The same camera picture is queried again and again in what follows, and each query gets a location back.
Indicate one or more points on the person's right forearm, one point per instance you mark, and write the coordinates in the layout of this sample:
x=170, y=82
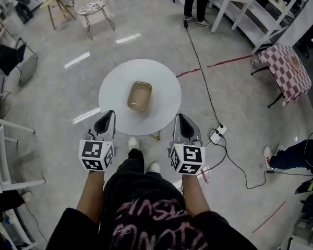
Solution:
x=194, y=194

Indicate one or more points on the person's left white shoe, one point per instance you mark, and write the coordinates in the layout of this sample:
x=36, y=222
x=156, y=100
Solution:
x=133, y=142

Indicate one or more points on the long white bench shelf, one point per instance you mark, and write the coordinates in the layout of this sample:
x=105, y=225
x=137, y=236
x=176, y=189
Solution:
x=260, y=17

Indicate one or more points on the round white table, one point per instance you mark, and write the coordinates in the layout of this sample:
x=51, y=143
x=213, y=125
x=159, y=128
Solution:
x=161, y=87

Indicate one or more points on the round wooden plate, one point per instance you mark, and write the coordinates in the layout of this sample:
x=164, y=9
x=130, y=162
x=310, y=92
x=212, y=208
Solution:
x=294, y=61

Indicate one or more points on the person's white shoe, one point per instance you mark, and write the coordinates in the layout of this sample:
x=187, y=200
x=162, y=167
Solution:
x=154, y=167
x=133, y=142

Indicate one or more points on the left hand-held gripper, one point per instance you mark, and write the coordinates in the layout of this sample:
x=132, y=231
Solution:
x=96, y=152

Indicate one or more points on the person's black printed shirt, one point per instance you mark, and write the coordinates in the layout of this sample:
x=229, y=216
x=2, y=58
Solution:
x=151, y=217

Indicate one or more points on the white power strip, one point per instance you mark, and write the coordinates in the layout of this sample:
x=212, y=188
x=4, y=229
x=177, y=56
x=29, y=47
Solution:
x=218, y=133

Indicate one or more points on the red checkered cloth table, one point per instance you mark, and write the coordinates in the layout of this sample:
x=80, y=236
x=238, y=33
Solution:
x=289, y=74

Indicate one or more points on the yellow wooden table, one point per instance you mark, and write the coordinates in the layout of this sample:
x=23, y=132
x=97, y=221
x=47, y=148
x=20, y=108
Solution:
x=54, y=1

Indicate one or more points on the person's black trouser leg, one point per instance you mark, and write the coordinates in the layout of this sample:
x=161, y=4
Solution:
x=131, y=163

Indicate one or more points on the person's left forearm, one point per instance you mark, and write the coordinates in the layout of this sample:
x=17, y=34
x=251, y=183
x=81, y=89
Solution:
x=92, y=194

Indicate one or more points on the person's right white shoe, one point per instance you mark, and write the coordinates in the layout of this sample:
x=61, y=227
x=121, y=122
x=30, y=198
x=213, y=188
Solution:
x=154, y=167

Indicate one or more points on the black metal frame chair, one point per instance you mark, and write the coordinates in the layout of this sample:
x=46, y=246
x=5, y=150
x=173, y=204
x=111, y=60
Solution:
x=7, y=57

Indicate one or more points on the black and green bag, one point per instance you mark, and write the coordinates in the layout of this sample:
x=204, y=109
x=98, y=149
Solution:
x=311, y=186

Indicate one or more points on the tan oval tray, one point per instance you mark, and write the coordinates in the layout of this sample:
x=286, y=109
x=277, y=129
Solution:
x=138, y=98

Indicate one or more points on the white wooden rack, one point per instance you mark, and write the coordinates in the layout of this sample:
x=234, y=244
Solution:
x=0, y=150

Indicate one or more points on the patterned seat cushion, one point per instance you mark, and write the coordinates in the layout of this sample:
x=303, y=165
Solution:
x=90, y=9

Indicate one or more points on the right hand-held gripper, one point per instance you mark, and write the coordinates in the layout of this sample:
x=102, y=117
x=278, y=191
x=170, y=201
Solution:
x=190, y=157

